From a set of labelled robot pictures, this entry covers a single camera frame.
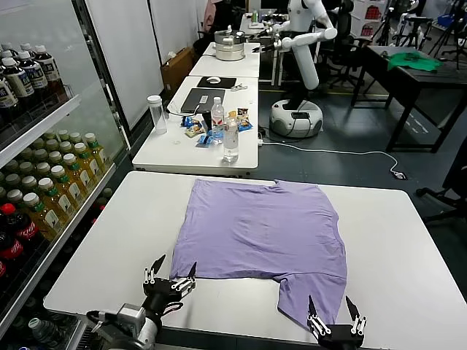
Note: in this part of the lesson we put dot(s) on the white table with steamer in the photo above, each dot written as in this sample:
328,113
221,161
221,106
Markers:
226,67

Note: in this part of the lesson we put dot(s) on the small green bottle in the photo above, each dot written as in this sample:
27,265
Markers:
254,16

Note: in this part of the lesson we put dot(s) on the clear plain water bottle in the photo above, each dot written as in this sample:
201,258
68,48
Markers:
231,142

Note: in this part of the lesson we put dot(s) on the pink jacket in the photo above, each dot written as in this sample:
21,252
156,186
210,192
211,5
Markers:
211,16

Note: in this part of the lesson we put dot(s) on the dark tea bottle white cap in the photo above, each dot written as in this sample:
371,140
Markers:
7,46
49,73
34,78
25,46
18,84
5,96

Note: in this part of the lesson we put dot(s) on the silver steamer pot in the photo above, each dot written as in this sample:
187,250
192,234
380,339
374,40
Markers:
230,45

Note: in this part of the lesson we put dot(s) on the clear tumbler white lid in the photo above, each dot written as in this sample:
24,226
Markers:
157,116

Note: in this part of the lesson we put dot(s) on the black office chair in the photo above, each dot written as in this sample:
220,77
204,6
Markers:
344,22

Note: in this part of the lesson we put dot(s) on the blue snack packet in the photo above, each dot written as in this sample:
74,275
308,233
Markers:
187,121
204,140
245,125

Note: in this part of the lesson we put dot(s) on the black laptop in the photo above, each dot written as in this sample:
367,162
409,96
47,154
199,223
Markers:
189,102

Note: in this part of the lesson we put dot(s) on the yellow tea bottle white cap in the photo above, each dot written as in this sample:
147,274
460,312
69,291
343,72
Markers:
67,195
87,167
65,146
12,179
77,180
14,194
28,181
62,135
41,155
95,155
55,156
52,145
75,137
56,208
43,167
44,222
25,167

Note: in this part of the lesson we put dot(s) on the brown cardboard box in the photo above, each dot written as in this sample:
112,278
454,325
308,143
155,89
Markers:
177,73

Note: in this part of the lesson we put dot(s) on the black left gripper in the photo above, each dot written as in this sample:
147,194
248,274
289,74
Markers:
160,291

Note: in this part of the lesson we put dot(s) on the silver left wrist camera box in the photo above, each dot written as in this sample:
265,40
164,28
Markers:
129,315

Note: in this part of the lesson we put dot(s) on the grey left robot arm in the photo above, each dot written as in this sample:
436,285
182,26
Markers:
146,333

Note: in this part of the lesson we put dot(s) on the black mouse pad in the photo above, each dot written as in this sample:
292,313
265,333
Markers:
226,82

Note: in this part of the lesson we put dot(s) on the black table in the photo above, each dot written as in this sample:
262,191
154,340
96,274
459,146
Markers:
419,78

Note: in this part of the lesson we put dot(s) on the yellow snack packet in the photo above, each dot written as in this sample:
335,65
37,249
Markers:
194,130

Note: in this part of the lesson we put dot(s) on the black office chair base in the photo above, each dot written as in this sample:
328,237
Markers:
430,192

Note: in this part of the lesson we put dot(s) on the black floor plug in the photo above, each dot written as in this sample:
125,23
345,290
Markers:
399,175

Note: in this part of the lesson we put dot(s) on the white humanoid robot arm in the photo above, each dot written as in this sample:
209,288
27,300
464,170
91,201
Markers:
310,37
282,26

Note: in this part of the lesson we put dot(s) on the white computer mouse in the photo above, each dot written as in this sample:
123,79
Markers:
212,80

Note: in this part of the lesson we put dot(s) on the purple t-shirt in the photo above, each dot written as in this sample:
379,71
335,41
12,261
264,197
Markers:
262,233

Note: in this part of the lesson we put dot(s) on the white humanoid robot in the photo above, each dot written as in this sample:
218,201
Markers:
306,65

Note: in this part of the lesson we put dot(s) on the clear water bottle pale cap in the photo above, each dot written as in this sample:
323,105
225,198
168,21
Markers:
40,330

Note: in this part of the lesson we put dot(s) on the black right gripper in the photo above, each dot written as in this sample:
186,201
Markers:
341,337

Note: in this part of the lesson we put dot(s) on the green cloth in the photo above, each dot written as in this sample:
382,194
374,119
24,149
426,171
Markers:
412,62

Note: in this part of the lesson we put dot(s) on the white metal shelf rack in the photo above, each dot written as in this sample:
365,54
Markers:
40,122

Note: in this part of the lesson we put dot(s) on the blue plastic bin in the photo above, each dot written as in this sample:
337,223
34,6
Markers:
446,21

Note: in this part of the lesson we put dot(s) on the small black stand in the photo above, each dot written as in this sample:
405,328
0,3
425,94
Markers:
207,119

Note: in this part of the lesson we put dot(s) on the cola bottle red cap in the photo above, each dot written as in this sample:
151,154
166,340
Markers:
11,251
22,228

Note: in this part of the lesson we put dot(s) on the small metal key clip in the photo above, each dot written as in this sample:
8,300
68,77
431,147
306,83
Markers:
239,86

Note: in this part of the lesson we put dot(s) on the white cartons red print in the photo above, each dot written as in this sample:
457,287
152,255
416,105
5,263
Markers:
368,14

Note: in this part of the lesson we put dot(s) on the red label water bottle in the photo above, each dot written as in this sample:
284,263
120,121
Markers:
217,116

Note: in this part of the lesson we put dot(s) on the black framed glass door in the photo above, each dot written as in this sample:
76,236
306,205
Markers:
96,54

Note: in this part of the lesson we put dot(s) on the white tag on laptop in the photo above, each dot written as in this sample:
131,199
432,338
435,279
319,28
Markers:
204,98

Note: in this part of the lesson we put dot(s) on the large white work table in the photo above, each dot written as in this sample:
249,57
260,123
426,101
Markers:
383,255

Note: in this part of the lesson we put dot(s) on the white table with snacks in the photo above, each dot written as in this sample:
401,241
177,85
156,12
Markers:
164,153

